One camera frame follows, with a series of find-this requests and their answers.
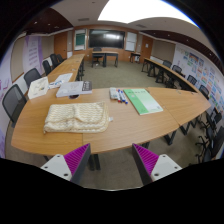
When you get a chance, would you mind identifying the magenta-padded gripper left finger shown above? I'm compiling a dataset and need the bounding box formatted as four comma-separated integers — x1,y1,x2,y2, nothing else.
40,143,92,185

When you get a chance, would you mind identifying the bright ceiling light panel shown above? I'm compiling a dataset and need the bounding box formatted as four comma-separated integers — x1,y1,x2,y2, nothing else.
97,0,198,28

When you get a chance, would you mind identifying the group of colourful wall posters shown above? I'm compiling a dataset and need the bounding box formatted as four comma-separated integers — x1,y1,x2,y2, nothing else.
173,44,224,114

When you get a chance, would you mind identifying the large black wall screen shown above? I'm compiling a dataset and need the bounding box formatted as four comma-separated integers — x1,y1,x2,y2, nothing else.
88,29,126,49

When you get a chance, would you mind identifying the large white book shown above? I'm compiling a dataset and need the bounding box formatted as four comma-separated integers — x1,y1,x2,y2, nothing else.
55,80,93,99

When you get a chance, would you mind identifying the black mesh office chair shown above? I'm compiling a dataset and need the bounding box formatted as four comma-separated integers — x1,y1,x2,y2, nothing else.
2,83,28,128
23,67,42,89

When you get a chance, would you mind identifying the green booklet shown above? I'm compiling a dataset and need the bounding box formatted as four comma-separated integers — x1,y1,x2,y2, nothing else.
123,88,164,116

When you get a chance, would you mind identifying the white paper sheet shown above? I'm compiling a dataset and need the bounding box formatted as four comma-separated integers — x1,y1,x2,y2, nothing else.
54,72,74,84

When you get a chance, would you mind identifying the brown wooden door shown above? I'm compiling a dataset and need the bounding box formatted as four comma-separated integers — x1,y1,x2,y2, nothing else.
140,34,154,63
54,31,69,60

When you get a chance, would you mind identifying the purple standing wall banner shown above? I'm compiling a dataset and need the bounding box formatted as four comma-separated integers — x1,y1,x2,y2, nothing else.
22,35,44,74

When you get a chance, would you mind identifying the blue whiteboard marker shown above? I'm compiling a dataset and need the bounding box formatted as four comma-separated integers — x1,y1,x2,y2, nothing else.
119,88,129,105
117,89,126,104

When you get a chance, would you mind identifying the small dark side table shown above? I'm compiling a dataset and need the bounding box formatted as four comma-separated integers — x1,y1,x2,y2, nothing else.
129,52,142,64

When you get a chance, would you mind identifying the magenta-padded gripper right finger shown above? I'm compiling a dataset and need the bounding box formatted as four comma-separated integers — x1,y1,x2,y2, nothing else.
131,143,184,186

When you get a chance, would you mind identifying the wooden conference table row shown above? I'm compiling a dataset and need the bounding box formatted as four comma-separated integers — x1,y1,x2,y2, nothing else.
47,53,86,84
141,57,201,94

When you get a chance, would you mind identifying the open white cardboard box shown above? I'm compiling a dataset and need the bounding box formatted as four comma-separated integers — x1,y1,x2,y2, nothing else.
27,76,50,100

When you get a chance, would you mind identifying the group of black office chairs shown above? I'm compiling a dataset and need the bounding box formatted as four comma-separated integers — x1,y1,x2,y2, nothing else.
42,53,65,76
162,59,224,163

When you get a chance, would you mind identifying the plain white whiteboard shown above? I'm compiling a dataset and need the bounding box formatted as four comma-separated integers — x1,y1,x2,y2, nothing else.
125,31,138,52

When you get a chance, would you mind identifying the cream zigzag patterned towel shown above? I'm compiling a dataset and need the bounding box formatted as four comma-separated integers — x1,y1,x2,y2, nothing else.
43,101,114,134

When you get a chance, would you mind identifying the dark presenter desk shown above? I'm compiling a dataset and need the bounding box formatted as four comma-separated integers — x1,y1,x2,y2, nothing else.
91,50,120,69

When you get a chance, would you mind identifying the black chair at desk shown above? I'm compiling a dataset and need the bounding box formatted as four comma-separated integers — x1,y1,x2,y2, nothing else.
92,47,103,65

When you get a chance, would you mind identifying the purple and white wall graphic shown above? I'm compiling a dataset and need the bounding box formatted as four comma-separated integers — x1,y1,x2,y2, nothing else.
0,49,15,158

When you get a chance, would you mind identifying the whiteboard with green panel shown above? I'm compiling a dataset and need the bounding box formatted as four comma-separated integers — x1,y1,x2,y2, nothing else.
73,29,87,51

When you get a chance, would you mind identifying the white and blue packet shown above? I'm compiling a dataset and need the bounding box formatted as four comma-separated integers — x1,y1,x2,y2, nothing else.
48,80,64,90

